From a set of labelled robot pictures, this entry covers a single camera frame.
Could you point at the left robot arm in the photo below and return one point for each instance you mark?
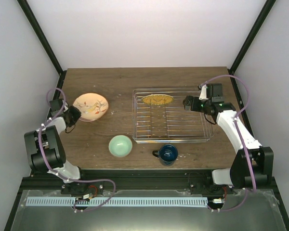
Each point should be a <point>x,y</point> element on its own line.
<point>45,150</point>

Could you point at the light blue slotted strip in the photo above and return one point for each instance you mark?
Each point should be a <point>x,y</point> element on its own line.
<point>120,202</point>

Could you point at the right black frame post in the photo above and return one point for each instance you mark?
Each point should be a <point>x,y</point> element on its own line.
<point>268,5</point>

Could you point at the metal front panel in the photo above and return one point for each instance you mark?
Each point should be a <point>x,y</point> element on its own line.
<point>241,212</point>

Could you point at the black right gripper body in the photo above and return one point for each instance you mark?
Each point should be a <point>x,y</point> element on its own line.
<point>196,108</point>

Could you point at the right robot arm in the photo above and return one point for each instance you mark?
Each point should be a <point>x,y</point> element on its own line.
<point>253,163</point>

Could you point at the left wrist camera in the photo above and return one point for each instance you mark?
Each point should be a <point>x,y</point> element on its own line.
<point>57,107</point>

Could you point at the chrome wire dish rack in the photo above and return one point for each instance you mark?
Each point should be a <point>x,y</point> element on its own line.
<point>168,122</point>

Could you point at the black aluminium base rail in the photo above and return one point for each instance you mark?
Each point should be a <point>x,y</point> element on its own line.
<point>195,181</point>

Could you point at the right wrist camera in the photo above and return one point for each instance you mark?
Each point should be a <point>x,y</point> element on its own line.
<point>212,92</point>

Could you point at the left black frame post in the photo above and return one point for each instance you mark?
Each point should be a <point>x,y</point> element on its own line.
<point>40,34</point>

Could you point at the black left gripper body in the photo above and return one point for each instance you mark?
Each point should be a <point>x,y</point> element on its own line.
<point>74,117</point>

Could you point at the black frame post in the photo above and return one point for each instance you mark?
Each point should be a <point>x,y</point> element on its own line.
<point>40,34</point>
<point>268,5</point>

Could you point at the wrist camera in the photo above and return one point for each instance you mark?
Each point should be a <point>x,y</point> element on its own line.
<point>57,107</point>
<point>212,92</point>

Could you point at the dark blue mug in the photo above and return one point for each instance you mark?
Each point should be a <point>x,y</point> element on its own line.
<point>167,154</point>

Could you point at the mint green bowl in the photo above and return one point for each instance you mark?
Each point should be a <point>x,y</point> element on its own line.
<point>120,146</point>

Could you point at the pink plate with bird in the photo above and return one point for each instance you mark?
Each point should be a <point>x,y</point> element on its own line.
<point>91,105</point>

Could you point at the woven bamboo-pattern plate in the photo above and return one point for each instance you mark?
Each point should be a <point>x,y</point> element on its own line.
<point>157,99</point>

